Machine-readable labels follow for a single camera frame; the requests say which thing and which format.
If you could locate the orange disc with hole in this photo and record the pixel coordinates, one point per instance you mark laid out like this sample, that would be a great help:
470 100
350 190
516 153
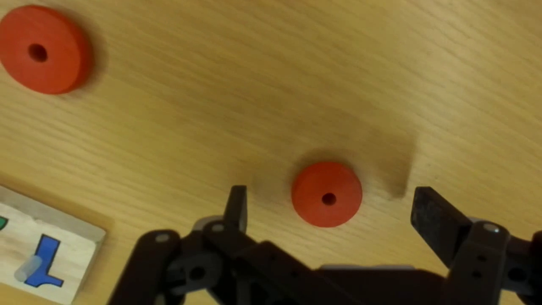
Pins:
314 187
57 68

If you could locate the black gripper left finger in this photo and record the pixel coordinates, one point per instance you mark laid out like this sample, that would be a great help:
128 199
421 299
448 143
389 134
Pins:
240 205

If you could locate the wooden number puzzle board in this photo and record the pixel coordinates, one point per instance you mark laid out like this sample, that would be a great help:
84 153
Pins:
57 248

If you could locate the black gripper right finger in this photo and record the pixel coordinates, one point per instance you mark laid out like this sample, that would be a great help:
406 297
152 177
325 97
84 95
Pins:
441 221

